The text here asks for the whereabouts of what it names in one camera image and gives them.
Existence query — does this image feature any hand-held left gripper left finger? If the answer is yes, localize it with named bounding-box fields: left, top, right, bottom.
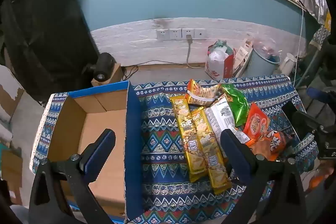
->
left=29, top=128, right=116, bottom=224

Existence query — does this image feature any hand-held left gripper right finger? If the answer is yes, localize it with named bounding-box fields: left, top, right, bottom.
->
left=220, top=129, right=307, bottom=224

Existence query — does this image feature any long yellow snack packet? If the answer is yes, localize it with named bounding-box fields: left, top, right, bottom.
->
left=169, top=95, right=208, bottom=183
left=191, top=106, right=233, bottom=195

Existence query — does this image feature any cardboard box with blue rim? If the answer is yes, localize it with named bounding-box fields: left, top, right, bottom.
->
left=47, top=80, right=143, bottom=224

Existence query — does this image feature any red orange snack packet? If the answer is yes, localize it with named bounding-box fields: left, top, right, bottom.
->
left=243, top=103, right=270, bottom=146

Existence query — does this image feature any dark orange snack packet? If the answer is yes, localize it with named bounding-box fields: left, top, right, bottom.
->
left=247, top=130, right=293, bottom=161

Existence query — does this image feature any white-backed orange snack packet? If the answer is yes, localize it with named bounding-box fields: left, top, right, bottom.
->
left=204, top=101, right=251, bottom=159

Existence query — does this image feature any black flat packet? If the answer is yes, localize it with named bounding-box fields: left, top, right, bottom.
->
left=282, top=101, right=303, bottom=141

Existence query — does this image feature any green snack packet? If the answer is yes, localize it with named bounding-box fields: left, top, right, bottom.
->
left=220, top=84, right=250, bottom=127

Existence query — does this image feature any blue patterned tablecloth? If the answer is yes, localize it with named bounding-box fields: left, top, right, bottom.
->
left=30, top=74, right=319, bottom=224

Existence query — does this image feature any orange yellow noodle snack packet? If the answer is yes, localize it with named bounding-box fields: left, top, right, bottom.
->
left=184, top=79, right=221, bottom=107

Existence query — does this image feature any white kettle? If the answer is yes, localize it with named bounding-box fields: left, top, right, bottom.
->
left=279, top=53, right=298, bottom=75

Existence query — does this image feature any small brown cardboard box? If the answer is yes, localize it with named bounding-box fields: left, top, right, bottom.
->
left=91, top=63, right=125, bottom=86

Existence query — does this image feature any flattened brown cardboard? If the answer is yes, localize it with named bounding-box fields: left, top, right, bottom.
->
left=0, top=148, right=24, bottom=206

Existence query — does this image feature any light blue bucket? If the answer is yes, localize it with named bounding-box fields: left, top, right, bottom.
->
left=244, top=42, right=281, bottom=78

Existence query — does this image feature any red and white plastic bag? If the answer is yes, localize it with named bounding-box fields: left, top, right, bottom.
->
left=205, top=40, right=235, bottom=81

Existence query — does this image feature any grey chevron cloth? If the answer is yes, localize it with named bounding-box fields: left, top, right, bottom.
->
left=308, top=26, right=331, bottom=50

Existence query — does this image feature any white brown paper package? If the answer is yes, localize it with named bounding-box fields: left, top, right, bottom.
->
left=234, top=39, right=254, bottom=75

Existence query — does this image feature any thin white cable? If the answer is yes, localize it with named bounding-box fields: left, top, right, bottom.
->
left=294, top=4, right=305, bottom=83

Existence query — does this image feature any black floor cable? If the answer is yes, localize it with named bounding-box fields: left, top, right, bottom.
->
left=123, top=61, right=189, bottom=81

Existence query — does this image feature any grey plug with cable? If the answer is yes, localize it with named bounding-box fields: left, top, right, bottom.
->
left=185, top=34, right=196, bottom=69

